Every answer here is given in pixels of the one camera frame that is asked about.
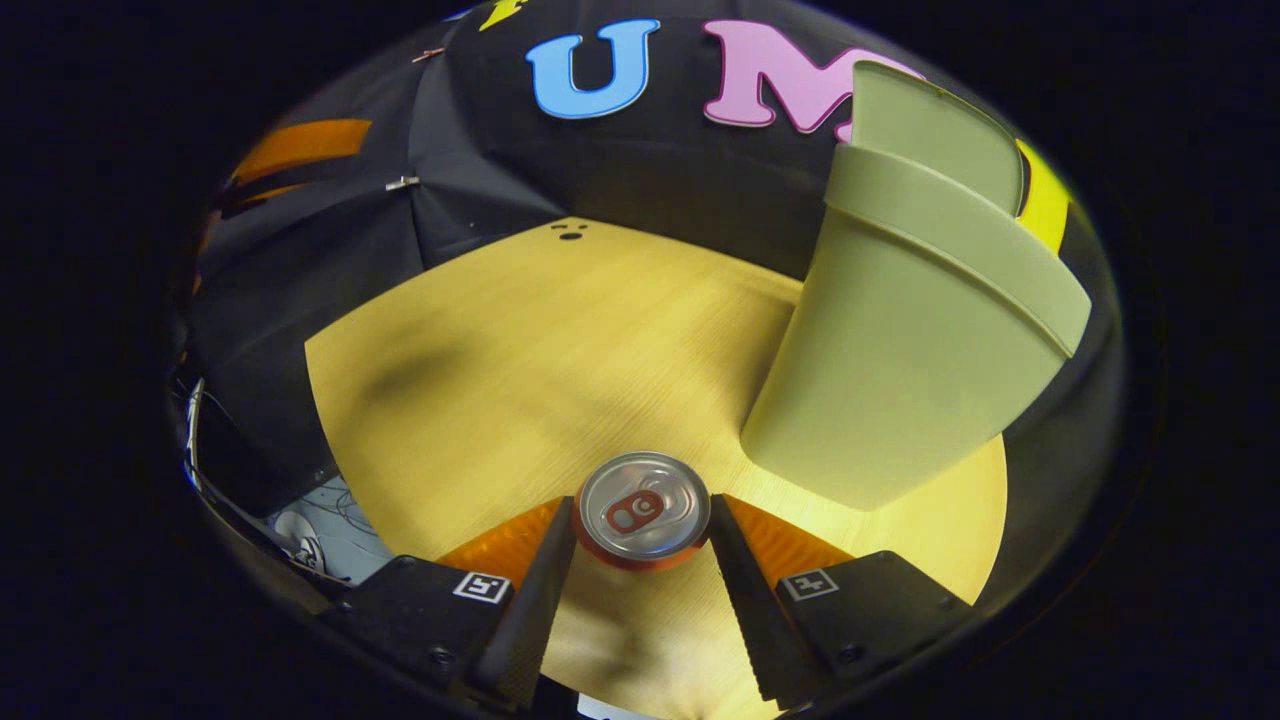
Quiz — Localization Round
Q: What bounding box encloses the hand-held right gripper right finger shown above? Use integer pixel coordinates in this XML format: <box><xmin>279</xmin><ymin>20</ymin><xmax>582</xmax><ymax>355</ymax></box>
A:
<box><xmin>706</xmin><ymin>493</ymin><xmax>976</xmax><ymax>706</ymax></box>

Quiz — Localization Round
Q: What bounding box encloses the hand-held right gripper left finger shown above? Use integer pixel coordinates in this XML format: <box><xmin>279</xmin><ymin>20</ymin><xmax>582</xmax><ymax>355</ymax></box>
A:
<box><xmin>318</xmin><ymin>495</ymin><xmax>579</xmax><ymax>713</ymax></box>

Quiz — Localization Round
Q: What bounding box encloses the pale green desktop garbage bin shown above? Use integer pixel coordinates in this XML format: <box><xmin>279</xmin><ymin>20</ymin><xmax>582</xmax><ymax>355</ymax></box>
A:
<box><xmin>740</xmin><ymin>60</ymin><xmax>1093</xmax><ymax>513</ymax></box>

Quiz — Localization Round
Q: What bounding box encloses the wooden desktop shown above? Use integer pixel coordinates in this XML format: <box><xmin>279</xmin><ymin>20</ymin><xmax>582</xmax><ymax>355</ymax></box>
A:
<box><xmin>303</xmin><ymin>216</ymin><xmax>1009</xmax><ymax>720</ymax></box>

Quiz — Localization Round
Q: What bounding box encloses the white round device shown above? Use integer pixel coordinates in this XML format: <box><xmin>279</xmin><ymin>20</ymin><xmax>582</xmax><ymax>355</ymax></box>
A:
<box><xmin>272</xmin><ymin>508</ymin><xmax>327</xmax><ymax>575</ymax></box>

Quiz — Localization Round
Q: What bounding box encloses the white cable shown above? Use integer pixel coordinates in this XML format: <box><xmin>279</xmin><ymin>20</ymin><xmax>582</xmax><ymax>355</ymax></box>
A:
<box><xmin>184</xmin><ymin>378</ymin><xmax>207</xmax><ymax>489</ymax></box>

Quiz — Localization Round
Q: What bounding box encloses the black backdrop cloth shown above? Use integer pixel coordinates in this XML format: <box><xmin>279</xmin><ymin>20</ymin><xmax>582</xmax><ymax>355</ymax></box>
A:
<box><xmin>175</xmin><ymin>5</ymin><xmax>1126</xmax><ymax>611</ymax></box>

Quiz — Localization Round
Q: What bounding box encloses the red pop can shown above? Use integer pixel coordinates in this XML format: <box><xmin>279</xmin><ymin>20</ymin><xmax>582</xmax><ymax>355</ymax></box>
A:
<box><xmin>573</xmin><ymin>451</ymin><xmax>713</xmax><ymax>573</ymax></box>

